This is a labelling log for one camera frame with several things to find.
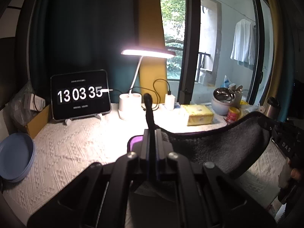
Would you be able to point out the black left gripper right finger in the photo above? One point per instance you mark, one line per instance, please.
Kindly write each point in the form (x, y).
(163, 148)

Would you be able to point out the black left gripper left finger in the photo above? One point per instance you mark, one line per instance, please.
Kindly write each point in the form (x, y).
(144, 153)

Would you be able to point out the dark grey microfibre towel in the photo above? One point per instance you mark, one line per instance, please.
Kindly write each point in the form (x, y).
(233, 148)

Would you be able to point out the person's right hand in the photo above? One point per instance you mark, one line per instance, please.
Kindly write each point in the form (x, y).
(288, 173)

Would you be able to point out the steel thermos bottle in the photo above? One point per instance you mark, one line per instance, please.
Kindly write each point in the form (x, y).
(272, 108)

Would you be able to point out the white power adapter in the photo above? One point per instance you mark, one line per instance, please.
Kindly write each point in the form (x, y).
(169, 102)

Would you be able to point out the yellow tissue pack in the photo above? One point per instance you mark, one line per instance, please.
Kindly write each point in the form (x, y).
(198, 114)

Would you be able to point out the white desk lamp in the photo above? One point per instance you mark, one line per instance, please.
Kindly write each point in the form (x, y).
(150, 77)

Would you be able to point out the red and yellow can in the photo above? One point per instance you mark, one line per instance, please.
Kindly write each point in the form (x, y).
(232, 115)

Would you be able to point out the white ceramic bowl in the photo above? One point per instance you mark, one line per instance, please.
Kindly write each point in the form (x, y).
(220, 108)

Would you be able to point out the stainless steel bowl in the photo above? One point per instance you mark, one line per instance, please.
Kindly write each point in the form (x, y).
(224, 95)

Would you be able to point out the yellow curtain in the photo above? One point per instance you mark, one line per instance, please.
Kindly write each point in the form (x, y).
(150, 27)

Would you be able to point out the tablet showing clock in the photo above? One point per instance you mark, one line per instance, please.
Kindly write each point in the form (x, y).
(80, 94)

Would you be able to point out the white hanging shirt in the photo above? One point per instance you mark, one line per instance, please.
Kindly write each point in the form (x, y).
(244, 44)

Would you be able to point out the cardboard box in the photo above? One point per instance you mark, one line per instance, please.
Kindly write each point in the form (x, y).
(39, 122)

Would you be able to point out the blue plastic plate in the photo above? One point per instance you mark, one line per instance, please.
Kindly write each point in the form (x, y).
(17, 157)

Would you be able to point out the dark green curtain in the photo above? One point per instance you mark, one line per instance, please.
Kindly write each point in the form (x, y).
(68, 36)

